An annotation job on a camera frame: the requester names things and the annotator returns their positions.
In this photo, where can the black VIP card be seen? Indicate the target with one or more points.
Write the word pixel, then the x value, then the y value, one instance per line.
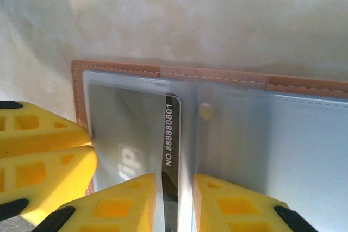
pixel 171 134

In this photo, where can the tan leather card holder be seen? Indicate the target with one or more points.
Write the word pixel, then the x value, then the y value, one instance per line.
pixel 272 134

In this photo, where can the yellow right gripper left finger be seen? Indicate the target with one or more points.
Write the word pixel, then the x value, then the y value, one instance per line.
pixel 114 210

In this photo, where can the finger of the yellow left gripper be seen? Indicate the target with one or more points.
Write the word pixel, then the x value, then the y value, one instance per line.
pixel 40 177
pixel 32 134

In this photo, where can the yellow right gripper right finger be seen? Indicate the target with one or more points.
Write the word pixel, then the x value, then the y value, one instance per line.
pixel 233 210

